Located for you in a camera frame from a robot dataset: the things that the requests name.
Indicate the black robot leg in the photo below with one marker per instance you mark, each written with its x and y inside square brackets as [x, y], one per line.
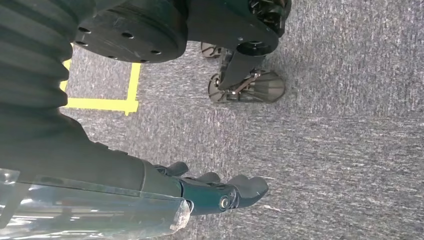
[242, 68]

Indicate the black robot body joint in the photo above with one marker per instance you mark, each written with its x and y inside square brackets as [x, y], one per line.
[149, 30]

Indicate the yellow floor tape square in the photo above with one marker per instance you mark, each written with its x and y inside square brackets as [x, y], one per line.
[109, 104]

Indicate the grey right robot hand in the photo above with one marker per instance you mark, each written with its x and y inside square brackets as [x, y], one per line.
[82, 185]

